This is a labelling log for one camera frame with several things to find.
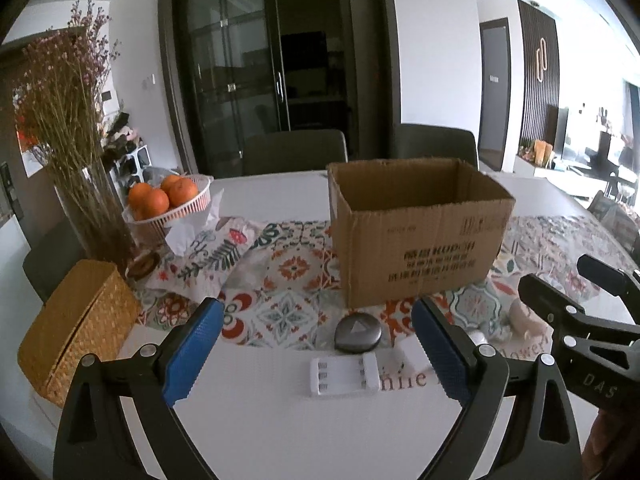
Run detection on brown cardboard box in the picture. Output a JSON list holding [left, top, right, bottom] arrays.
[[327, 157, 517, 309]]

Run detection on dark framed glass sliding door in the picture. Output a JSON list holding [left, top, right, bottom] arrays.
[[157, 0, 401, 177]]

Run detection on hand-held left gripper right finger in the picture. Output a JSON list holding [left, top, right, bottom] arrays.
[[411, 298, 583, 480]]

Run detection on white battery charger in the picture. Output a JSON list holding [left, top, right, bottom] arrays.
[[309, 352, 382, 399]]

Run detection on pink white fruit basket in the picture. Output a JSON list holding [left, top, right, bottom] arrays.
[[122, 174, 215, 252]]

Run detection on white patterned tablecloth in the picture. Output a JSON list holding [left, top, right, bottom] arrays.
[[30, 167, 640, 480]]

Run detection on small beige object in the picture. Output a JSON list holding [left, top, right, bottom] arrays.
[[502, 302, 549, 344]]

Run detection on glass vase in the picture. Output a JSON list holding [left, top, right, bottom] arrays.
[[52, 162, 139, 270]]

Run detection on person's right hand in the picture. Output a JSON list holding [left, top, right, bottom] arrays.
[[590, 402, 640, 480]]

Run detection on woven straw storage box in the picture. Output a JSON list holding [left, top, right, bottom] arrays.
[[17, 259, 144, 407]]

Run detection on grey oval device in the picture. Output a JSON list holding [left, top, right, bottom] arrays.
[[334, 312, 384, 354]]

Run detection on red wall poster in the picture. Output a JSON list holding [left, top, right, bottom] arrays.
[[16, 112, 48, 177]]

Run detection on white low cabinet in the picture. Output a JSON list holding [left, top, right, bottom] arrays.
[[514, 152, 603, 202]]

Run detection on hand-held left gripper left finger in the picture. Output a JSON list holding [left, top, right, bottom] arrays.
[[52, 297, 226, 480]]

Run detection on dark interior door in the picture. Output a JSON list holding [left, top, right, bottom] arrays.
[[479, 17, 514, 172]]

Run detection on gold wall ornament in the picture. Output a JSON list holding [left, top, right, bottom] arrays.
[[532, 37, 549, 84]]

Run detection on chair with patterned cushion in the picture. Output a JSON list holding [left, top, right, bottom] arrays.
[[586, 189, 640, 257]]

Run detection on dark slatted wall panel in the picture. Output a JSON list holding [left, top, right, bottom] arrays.
[[516, 0, 561, 157]]

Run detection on white shoe shelf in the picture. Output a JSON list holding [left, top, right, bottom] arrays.
[[106, 142, 152, 187]]

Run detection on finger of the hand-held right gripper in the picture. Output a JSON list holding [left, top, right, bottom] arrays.
[[517, 273, 596, 346], [576, 254, 640, 298]]

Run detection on crumpled white tissue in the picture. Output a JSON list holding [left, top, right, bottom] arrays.
[[164, 189, 226, 257]]

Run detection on round wooden coaster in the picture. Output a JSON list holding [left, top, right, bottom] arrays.
[[125, 252, 162, 279]]

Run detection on dark grey dining chair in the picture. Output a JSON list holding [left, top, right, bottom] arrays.
[[22, 219, 87, 305], [242, 129, 349, 177], [392, 123, 479, 171]]

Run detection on dried flower bunch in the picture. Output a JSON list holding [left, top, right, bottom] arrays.
[[12, 0, 123, 261]]

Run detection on white power adapter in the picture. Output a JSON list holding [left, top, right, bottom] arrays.
[[397, 335, 432, 379]]

